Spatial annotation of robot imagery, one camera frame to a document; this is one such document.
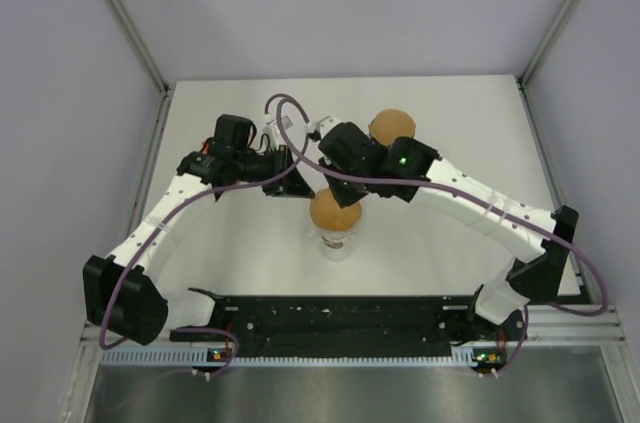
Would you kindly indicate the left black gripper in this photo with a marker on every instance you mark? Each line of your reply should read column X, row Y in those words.
column 291, row 185

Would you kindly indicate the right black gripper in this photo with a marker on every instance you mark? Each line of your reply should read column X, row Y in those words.
column 344, row 198

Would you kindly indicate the brown paper coffee filter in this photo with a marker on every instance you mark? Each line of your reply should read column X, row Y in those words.
column 390, row 124

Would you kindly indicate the clear glass dripper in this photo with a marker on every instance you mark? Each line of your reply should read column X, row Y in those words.
column 336, row 238

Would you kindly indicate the clear glass flask with coffee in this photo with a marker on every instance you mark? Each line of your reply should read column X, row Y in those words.
column 336, row 250

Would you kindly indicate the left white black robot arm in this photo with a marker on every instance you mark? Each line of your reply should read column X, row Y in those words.
column 123, row 291

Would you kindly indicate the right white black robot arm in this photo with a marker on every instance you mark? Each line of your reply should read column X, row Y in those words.
column 537, row 239

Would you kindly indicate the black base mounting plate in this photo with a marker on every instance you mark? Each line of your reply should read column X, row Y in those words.
column 350, row 326

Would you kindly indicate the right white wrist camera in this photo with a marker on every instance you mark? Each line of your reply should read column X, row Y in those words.
column 318, row 130

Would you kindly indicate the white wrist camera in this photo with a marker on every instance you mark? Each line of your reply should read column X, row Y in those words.
column 272, row 132
column 318, row 130

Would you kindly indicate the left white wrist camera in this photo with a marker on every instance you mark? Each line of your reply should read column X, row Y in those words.
column 272, row 132

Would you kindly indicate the left aluminium frame post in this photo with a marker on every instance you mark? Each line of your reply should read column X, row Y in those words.
column 132, row 35

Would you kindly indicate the aluminium frame post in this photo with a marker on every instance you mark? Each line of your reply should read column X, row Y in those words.
column 132, row 35
column 546, row 44

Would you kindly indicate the right aluminium frame post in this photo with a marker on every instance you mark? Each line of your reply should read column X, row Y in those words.
column 546, row 44

